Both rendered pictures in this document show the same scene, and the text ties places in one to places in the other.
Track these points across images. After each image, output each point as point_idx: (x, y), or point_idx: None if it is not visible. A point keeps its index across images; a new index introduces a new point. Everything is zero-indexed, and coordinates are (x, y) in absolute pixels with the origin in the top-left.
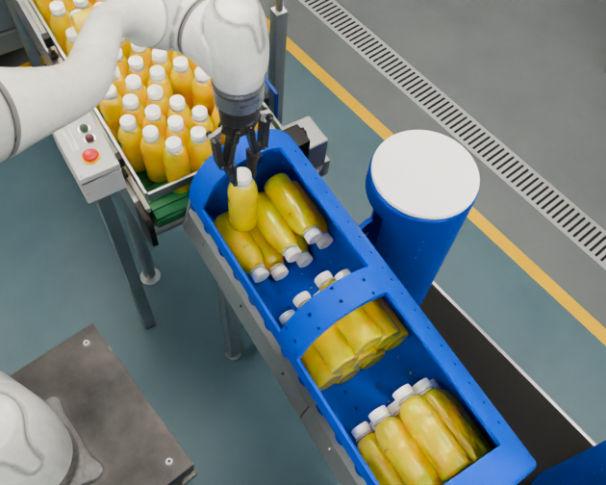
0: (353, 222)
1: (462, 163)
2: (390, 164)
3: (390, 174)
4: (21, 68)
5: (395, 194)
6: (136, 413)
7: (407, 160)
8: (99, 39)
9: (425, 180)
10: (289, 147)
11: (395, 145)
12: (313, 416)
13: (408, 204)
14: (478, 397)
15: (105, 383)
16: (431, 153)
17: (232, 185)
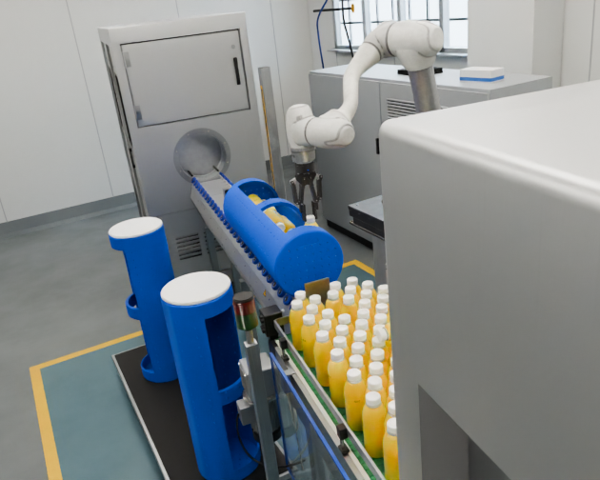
0: (258, 228)
1: (170, 290)
2: (215, 288)
3: (218, 284)
4: (360, 51)
5: (221, 277)
6: (370, 210)
7: (203, 290)
8: (347, 80)
9: (198, 283)
10: (280, 237)
11: (205, 295)
12: None
13: (216, 274)
14: (236, 195)
15: (383, 214)
16: (185, 292)
17: (315, 222)
